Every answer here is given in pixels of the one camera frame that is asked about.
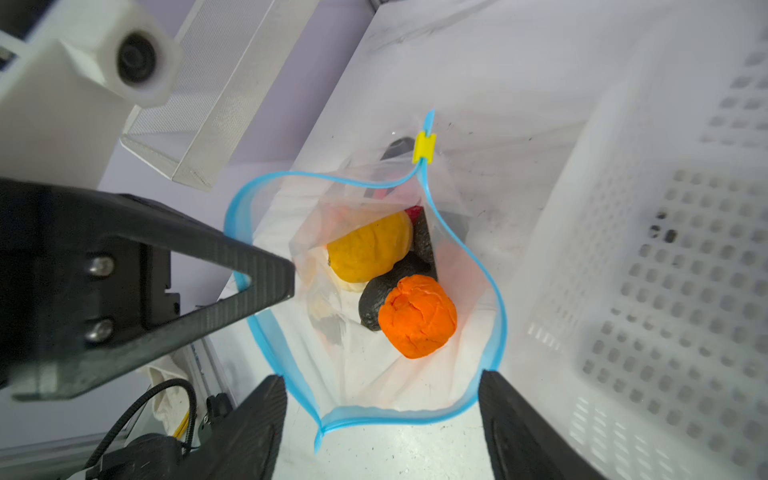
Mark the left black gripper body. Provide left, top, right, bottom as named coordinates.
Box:
left=1, top=180, right=180, bottom=387

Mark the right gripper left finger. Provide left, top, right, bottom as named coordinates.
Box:
left=179, top=375, right=288, bottom=480

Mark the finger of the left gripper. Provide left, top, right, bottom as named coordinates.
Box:
left=9, top=209, right=295, bottom=401

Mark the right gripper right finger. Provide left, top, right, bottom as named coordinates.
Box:
left=478, top=370, right=603, bottom=480

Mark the yellow toy mango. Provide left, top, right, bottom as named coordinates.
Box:
left=327, top=211, right=413, bottom=283

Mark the clear zip top bag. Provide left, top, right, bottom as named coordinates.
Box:
left=224, top=114, right=507, bottom=435

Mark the black round toy fruit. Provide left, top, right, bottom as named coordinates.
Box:
left=358, top=252, right=437, bottom=332

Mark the white plastic basket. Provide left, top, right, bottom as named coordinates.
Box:
left=501, top=1, right=767, bottom=479

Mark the dark toy avocado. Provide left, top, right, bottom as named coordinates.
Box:
left=413, top=207, right=435, bottom=265

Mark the pink toy dragon fruit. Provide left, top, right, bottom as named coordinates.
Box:
left=404, top=205, right=423, bottom=223

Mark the dark purple toy eggplant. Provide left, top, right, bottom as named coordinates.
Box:
left=362, top=136, right=416, bottom=202

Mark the white cloth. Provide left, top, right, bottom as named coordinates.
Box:
left=138, top=355, right=190, bottom=440

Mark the white two-tier mesh shelf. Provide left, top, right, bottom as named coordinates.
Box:
left=120, top=0, right=317, bottom=191

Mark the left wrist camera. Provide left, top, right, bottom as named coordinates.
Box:
left=1, top=1, right=182, bottom=189

